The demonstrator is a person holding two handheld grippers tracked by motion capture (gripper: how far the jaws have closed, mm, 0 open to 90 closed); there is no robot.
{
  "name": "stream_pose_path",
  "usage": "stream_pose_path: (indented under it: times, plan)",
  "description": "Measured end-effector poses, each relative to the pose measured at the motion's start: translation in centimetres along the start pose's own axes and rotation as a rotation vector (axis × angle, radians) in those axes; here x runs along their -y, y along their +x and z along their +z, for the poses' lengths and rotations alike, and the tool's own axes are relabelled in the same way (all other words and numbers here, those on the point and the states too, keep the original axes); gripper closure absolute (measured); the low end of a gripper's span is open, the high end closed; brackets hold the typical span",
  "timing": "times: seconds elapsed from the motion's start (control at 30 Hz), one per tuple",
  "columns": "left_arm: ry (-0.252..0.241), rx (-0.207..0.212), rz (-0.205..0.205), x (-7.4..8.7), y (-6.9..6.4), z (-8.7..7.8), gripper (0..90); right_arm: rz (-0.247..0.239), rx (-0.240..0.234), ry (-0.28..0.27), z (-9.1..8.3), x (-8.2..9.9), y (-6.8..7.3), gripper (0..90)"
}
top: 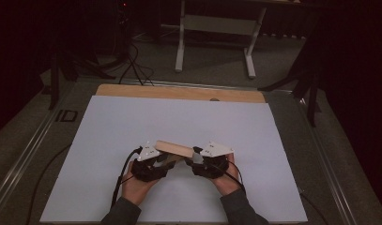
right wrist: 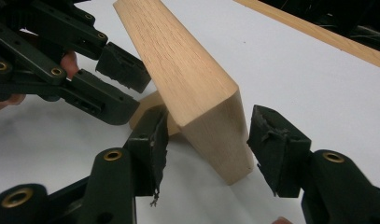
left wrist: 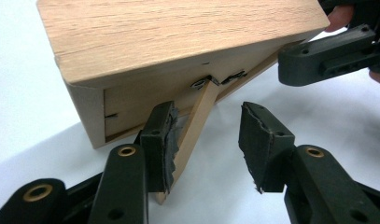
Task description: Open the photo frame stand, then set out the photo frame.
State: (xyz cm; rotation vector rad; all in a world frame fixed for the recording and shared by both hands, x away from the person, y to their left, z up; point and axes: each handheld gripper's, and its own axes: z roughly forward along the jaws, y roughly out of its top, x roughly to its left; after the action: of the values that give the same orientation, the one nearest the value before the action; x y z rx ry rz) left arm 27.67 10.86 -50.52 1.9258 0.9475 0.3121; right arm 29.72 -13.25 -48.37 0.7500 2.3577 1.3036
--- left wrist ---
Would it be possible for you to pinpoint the light wooden box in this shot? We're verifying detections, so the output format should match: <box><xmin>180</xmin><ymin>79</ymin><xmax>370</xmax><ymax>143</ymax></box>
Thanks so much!
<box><xmin>35</xmin><ymin>0</ymin><xmax>331</xmax><ymax>206</ymax></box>

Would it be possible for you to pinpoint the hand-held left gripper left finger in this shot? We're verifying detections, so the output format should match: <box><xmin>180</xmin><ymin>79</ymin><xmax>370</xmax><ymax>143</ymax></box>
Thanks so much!
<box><xmin>139</xmin><ymin>100</ymin><xmax>181</xmax><ymax>194</ymax></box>

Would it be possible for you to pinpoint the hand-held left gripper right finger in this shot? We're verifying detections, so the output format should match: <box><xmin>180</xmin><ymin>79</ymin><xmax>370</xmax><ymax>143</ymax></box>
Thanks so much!
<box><xmin>238</xmin><ymin>101</ymin><xmax>296</xmax><ymax>194</ymax></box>

